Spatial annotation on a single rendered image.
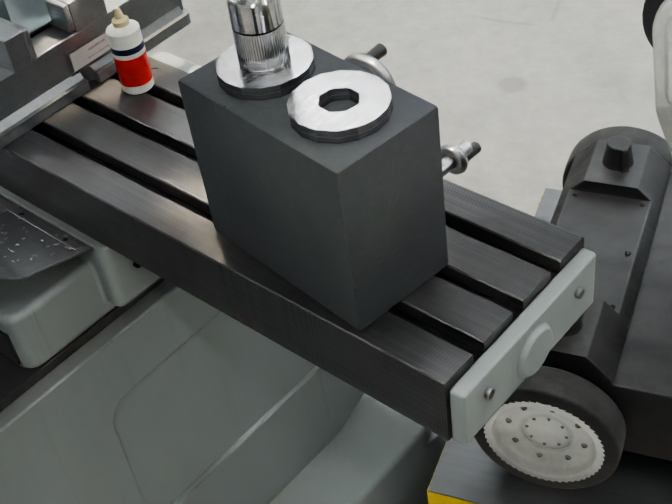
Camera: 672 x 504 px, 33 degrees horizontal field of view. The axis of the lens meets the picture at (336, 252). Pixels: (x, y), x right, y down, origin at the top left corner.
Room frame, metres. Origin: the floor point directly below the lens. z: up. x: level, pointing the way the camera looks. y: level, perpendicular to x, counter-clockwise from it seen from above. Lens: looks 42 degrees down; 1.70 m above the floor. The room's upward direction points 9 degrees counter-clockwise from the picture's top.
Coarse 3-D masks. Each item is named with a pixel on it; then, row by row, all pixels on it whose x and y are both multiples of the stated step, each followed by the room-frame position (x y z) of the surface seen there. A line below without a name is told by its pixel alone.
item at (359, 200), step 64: (320, 64) 0.87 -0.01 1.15; (192, 128) 0.88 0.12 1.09; (256, 128) 0.79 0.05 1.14; (320, 128) 0.75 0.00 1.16; (384, 128) 0.76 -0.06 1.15; (256, 192) 0.81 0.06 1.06; (320, 192) 0.73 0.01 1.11; (384, 192) 0.74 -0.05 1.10; (256, 256) 0.83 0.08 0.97; (320, 256) 0.74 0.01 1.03; (384, 256) 0.73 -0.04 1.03
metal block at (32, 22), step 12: (0, 0) 1.19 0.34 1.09; (12, 0) 1.19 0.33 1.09; (24, 0) 1.20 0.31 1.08; (36, 0) 1.21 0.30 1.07; (0, 12) 1.20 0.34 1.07; (12, 12) 1.19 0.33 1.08; (24, 12) 1.20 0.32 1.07; (36, 12) 1.21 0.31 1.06; (48, 12) 1.22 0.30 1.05; (24, 24) 1.20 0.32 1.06; (36, 24) 1.21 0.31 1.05
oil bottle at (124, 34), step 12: (120, 12) 1.18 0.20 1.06; (120, 24) 1.17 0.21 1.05; (132, 24) 1.18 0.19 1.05; (108, 36) 1.17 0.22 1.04; (120, 36) 1.16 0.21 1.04; (132, 36) 1.16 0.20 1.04; (120, 48) 1.16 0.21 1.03; (132, 48) 1.16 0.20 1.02; (144, 48) 1.17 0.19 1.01; (120, 60) 1.16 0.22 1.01; (132, 60) 1.16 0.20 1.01; (144, 60) 1.17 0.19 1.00; (120, 72) 1.16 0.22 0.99; (132, 72) 1.16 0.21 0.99; (144, 72) 1.16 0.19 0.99; (132, 84) 1.16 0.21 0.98; (144, 84) 1.16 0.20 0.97
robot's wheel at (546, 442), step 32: (544, 384) 0.91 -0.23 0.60; (576, 384) 0.91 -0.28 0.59; (512, 416) 0.93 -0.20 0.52; (544, 416) 0.92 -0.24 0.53; (576, 416) 0.88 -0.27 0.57; (608, 416) 0.88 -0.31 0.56; (512, 448) 0.93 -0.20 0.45; (544, 448) 0.91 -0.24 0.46; (576, 448) 0.89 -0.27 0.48; (608, 448) 0.86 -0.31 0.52; (544, 480) 0.90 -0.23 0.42; (576, 480) 0.88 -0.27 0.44
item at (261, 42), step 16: (240, 16) 0.85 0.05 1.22; (256, 16) 0.85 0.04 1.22; (272, 16) 0.85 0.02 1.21; (240, 32) 0.85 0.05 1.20; (256, 32) 0.85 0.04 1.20; (272, 32) 0.85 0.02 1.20; (240, 48) 0.86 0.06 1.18; (256, 48) 0.85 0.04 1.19; (272, 48) 0.85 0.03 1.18; (288, 48) 0.87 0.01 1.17; (240, 64) 0.86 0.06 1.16; (256, 64) 0.85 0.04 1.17; (272, 64) 0.85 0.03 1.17
